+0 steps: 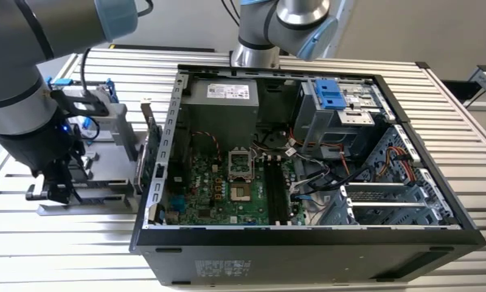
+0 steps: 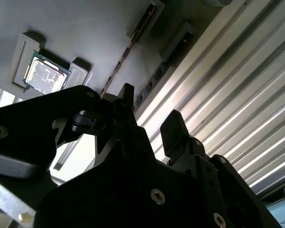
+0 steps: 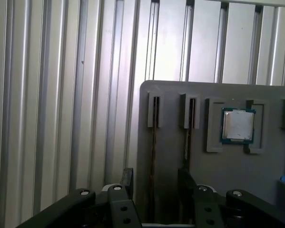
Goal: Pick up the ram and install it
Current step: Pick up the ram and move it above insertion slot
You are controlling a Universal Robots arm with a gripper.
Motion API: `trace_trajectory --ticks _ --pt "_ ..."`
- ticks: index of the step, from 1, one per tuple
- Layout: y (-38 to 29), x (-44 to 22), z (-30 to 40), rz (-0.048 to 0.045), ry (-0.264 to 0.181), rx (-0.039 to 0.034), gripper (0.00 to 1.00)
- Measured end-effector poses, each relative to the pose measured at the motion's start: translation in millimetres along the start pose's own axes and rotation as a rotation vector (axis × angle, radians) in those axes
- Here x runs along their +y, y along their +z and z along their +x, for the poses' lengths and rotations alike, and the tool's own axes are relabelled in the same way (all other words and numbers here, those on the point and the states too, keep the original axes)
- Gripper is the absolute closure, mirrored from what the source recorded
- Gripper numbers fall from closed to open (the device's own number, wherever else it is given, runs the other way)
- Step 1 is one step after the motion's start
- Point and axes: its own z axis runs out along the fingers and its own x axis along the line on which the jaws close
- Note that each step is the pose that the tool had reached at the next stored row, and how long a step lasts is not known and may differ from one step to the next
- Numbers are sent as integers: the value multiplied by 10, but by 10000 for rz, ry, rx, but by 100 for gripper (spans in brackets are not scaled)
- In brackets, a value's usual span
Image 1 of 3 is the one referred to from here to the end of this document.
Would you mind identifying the CPU socket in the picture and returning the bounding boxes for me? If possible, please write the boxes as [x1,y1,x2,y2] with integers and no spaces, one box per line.
[229,179,256,204]

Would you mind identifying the blue plastic drive bay latch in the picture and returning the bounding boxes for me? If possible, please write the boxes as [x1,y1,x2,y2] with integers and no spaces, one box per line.
[315,78,345,110]

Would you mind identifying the black case fan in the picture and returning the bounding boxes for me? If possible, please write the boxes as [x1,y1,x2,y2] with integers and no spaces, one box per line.
[173,119,194,171]

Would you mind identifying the grey metal drive cage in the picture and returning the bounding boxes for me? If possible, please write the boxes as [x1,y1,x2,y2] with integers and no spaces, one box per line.
[296,77,395,159]

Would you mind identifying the grey power supply unit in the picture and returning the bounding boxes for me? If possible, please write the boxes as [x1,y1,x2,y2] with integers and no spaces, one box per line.
[182,77,261,150]

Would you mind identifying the green motherboard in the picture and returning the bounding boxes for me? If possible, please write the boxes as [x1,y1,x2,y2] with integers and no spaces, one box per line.
[164,148,309,228]

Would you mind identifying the green graphics card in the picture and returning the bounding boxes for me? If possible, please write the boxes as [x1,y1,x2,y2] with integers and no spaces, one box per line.
[132,96,166,195]

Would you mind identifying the black RAM slot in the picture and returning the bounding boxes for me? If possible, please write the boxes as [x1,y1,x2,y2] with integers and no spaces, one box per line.
[274,155,289,226]
[269,155,284,226]
[264,155,278,226]

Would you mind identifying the small silver wrist camera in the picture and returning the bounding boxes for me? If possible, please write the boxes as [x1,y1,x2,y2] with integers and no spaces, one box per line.
[26,182,53,201]

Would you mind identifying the metal socket cover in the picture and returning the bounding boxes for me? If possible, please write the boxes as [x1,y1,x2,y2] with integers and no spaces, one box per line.
[228,147,256,180]

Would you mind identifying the hard disk in blue carrier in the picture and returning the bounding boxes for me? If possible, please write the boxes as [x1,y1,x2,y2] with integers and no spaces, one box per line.
[45,77,120,122]

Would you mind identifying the grey camera with black bracket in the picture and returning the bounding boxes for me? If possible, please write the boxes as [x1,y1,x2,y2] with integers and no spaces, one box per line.
[50,88,112,118]

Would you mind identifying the red yellow power wires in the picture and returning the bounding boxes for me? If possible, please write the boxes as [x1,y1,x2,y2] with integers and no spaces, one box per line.
[383,145,421,187]

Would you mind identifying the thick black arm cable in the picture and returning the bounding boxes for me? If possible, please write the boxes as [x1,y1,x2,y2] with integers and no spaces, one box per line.
[79,47,93,94]

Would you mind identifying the grey plastic parts rack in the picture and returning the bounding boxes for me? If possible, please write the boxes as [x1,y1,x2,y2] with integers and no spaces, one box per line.
[37,103,146,217]

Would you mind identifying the black open PC case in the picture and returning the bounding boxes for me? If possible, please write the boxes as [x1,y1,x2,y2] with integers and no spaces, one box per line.
[129,62,486,287]

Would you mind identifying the grey metal disk bay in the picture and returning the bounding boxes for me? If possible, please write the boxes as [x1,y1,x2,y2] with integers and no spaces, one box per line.
[340,181,451,226]

